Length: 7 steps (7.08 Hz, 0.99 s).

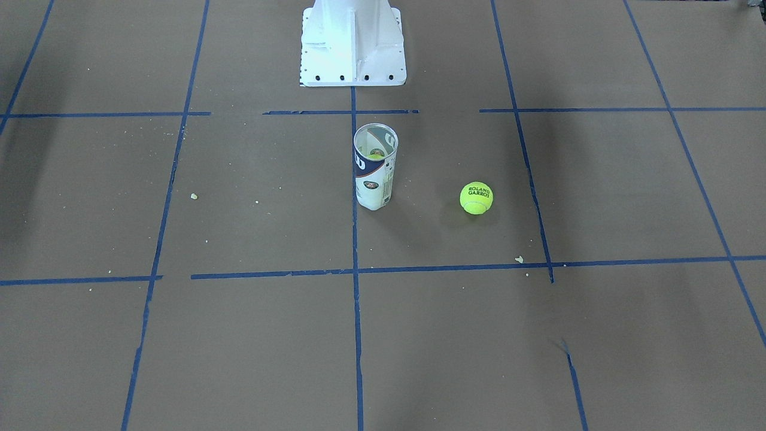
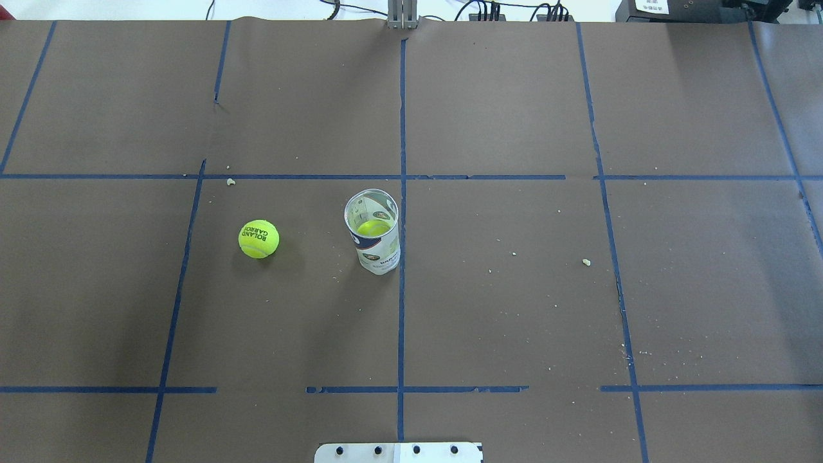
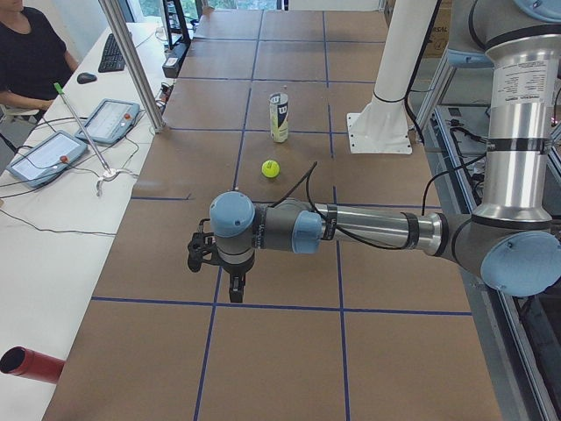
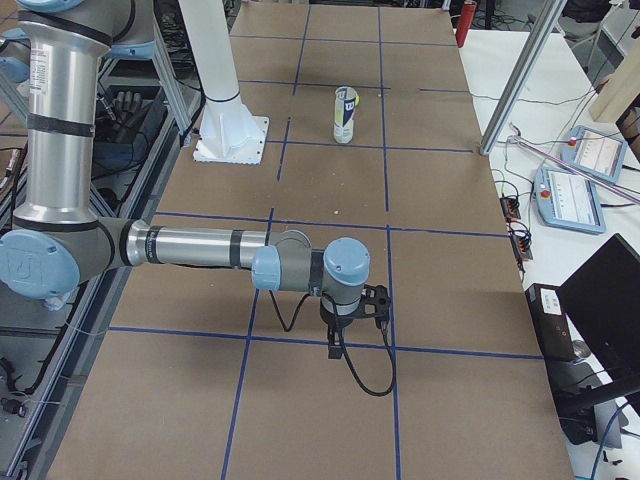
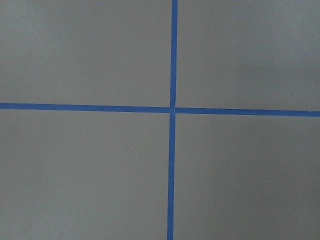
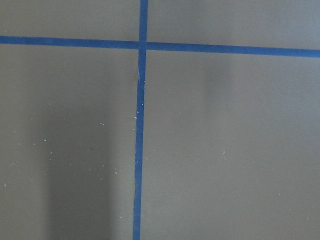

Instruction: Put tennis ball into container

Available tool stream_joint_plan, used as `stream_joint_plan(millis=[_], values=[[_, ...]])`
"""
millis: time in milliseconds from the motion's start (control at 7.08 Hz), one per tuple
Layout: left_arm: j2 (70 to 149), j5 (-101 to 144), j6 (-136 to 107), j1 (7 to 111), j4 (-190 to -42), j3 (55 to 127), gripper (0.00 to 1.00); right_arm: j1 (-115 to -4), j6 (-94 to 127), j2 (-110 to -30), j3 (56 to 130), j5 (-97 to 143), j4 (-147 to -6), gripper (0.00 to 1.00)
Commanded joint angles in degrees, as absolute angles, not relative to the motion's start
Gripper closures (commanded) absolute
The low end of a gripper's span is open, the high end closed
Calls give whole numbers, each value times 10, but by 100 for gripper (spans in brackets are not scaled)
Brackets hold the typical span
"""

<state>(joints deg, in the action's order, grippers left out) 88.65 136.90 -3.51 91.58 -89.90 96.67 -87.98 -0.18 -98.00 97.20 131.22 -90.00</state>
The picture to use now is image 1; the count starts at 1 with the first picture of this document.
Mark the yellow Roland Garros tennis ball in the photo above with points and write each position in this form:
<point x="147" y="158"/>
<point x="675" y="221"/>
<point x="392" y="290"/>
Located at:
<point x="476" y="198"/>

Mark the clear tennis ball can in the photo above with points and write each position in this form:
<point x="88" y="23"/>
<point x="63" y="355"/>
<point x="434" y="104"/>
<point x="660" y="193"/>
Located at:
<point x="374" y="178"/>

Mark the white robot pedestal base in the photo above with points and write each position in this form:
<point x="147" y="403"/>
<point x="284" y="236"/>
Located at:
<point x="352" y="43"/>

